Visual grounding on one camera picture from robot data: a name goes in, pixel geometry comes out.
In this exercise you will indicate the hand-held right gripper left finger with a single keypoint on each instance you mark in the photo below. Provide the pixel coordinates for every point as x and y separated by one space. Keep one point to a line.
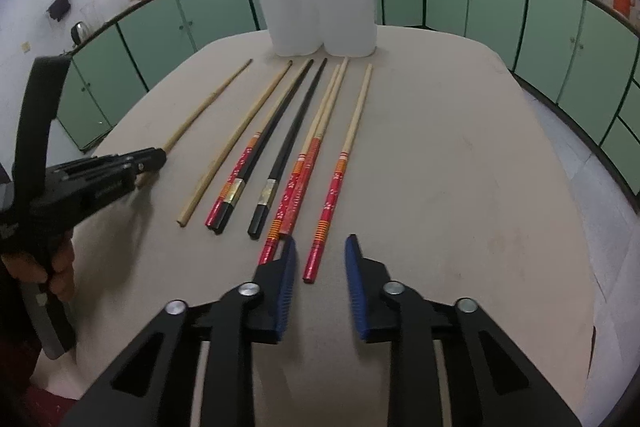
286 292

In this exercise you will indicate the white plastic utensil holder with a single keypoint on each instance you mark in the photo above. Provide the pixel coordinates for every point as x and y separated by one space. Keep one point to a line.
300 17

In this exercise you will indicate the black chopstick gold band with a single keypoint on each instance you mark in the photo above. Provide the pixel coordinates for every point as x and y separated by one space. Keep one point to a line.
287 150

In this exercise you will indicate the black cloth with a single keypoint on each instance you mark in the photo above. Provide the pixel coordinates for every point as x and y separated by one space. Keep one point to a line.
60 7

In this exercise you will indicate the plain wooden chopstick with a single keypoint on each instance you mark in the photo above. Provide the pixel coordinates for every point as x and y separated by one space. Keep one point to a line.
235 144
210 103

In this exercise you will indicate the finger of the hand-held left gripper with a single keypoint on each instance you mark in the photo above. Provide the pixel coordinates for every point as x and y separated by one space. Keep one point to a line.
150 159
90 163

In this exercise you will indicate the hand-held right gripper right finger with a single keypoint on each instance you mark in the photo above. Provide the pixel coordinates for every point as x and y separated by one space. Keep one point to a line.
357 294

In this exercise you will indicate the green lower kitchen cabinets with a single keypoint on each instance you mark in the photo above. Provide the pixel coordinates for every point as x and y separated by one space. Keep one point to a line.
150 37

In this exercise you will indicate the person's left hand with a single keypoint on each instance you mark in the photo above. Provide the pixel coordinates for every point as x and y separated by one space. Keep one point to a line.
62 267

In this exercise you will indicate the metal kettle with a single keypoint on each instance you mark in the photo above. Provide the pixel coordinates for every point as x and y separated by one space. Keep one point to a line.
79 33

